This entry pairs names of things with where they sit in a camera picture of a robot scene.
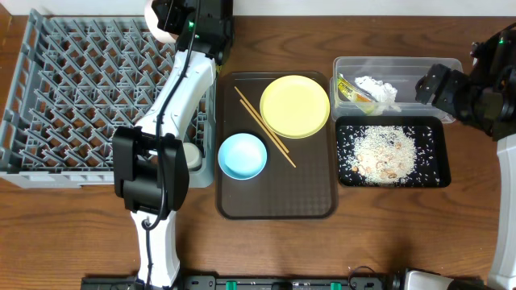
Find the grey dishwasher rack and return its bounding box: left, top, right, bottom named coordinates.
left=1, top=10, right=216, bottom=189

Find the white cup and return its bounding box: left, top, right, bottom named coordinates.
left=183, top=143, right=202, bottom=171

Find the rice food waste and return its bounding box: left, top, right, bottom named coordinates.
left=336, top=125, right=441, bottom=187

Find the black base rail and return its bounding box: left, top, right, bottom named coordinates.
left=80, top=265, right=485, bottom=290

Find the light blue bowl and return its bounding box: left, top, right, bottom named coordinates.
left=218, top=133, right=268, bottom=180

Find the wooden chopstick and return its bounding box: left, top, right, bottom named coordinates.
left=239, top=99, right=297, bottom=168
left=234, top=86, right=289, bottom=154

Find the clear plastic bin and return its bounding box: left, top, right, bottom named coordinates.
left=330, top=56, right=463, bottom=124

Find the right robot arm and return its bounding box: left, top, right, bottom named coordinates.
left=415, top=23, right=515, bottom=289

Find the green snack bar wrapper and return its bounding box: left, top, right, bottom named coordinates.
left=337, top=74, right=377, bottom=115

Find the yellow plate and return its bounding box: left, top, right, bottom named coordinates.
left=260, top=75, right=330, bottom=139

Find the dark brown serving tray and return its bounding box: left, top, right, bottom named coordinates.
left=214, top=72, right=338, bottom=220

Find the white tissue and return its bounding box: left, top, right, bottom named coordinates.
left=355, top=76, right=402, bottom=115

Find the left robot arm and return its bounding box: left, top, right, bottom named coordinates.
left=112, top=0, right=235, bottom=289

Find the black waste tray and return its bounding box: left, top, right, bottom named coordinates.
left=335, top=116, right=451, bottom=188

